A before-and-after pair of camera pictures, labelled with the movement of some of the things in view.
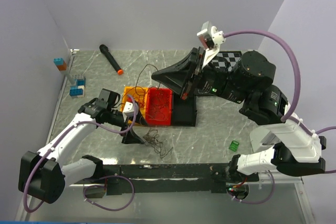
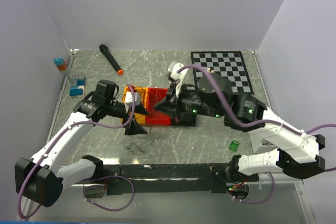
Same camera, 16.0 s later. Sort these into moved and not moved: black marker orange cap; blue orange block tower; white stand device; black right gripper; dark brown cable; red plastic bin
Moved: dark brown cable; black right gripper
Not moved: red plastic bin; white stand device; black marker orange cap; blue orange block tower
